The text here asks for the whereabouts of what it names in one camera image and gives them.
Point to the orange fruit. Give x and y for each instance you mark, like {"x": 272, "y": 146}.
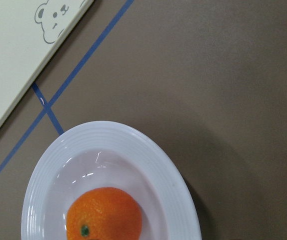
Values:
{"x": 105, "y": 213}

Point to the white round plate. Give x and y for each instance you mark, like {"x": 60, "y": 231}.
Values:
{"x": 108, "y": 154}

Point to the cream bear tray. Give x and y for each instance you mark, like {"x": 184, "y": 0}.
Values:
{"x": 31, "y": 31}

